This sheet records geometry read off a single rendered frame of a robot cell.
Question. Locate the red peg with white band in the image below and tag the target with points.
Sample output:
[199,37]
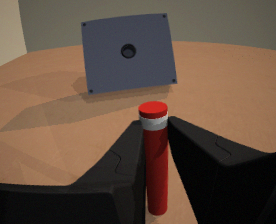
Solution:
[154,120]

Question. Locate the dark grey sloped panel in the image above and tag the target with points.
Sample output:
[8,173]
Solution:
[128,52]

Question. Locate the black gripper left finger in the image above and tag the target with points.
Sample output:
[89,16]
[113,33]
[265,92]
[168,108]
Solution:
[113,191]

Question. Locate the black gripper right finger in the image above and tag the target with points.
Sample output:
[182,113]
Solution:
[226,182]

